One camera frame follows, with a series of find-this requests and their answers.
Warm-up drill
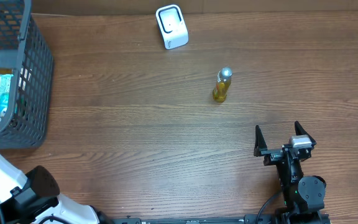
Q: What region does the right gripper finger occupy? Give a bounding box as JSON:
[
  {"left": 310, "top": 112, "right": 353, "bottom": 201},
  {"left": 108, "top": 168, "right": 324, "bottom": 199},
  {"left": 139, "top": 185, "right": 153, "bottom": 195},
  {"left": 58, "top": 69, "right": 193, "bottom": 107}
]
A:
[
  {"left": 294, "top": 121, "right": 316, "bottom": 147},
  {"left": 254, "top": 125, "right": 268, "bottom": 157}
]

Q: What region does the yellow drink bottle silver cap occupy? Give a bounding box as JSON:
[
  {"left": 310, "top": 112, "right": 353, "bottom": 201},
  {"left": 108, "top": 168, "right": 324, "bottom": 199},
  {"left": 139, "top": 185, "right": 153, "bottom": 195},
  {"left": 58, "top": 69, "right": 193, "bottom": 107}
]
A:
[{"left": 212, "top": 67, "right": 233, "bottom": 103}]

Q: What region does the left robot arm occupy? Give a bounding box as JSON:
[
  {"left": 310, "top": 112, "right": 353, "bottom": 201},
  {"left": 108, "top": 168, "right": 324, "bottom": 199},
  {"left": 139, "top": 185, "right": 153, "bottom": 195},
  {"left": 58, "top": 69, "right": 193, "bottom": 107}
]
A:
[{"left": 0, "top": 154, "right": 114, "bottom": 224}]

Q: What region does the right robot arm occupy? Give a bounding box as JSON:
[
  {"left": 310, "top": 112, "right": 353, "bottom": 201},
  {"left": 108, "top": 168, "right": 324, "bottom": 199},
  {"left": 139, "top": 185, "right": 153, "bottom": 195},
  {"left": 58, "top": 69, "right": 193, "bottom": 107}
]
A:
[{"left": 254, "top": 121, "right": 331, "bottom": 223}]

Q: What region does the white barcode scanner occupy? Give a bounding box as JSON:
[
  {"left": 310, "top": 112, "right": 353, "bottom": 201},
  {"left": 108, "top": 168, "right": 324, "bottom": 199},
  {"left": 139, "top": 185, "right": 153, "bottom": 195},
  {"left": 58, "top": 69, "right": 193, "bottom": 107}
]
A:
[{"left": 155, "top": 4, "right": 189, "bottom": 50}]

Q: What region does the dark grey plastic basket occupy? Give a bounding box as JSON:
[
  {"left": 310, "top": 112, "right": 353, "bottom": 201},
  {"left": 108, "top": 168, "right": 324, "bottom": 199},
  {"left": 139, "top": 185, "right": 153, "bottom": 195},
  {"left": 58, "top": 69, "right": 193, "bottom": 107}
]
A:
[{"left": 0, "top": 0, "right": 54, "bottom": 149}]

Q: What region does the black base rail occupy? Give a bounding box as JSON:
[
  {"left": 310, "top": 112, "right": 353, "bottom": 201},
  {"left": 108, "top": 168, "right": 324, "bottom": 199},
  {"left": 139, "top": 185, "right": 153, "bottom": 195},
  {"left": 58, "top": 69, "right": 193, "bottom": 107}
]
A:
[{"left": 112, "top": 214, "right": 331, "bottom": 224}]

